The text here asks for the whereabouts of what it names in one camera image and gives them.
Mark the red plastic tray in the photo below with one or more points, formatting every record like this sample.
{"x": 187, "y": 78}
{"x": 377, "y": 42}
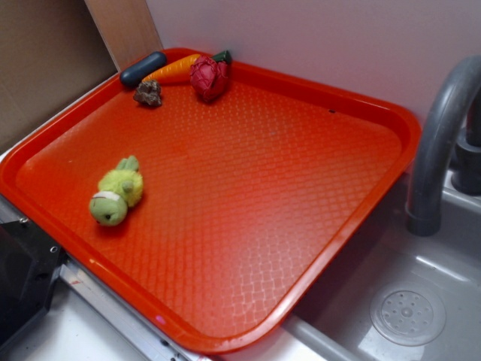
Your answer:
{"x": 246, "y": 199}

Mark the green plush turtle toy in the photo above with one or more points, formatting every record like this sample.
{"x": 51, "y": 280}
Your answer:
{"x": 118, "y": 191}

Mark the orange toy carrot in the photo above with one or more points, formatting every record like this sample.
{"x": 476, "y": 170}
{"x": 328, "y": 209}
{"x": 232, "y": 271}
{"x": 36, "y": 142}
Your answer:
{"x": 180, "y": 70}

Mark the brown rock-like lump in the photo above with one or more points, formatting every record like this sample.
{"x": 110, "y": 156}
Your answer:
{"x": 149, "y": 93}

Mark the dark blue oblong capsule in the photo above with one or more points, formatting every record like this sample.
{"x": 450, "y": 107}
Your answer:
{"x": 134, "y": 74}

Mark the grey toy faucet spout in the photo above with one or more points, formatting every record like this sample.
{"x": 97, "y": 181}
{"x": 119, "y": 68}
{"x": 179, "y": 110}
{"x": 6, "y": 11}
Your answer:
{"x": 451, "y": 133}

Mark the wooden board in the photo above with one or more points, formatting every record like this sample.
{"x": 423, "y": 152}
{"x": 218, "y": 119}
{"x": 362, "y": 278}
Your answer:
{"x": 127, "y": 29}

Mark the grey plastic toy sink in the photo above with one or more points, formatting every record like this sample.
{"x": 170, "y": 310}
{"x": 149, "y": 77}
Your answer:
{"x": 391, "y": 295}

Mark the brown cardboard panel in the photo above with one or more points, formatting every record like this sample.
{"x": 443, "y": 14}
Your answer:
{"x": 51, "y": 54}

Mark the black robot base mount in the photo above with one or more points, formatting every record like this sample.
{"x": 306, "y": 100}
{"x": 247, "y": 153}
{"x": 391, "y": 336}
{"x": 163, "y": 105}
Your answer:
{"x": 30, "y": 266}

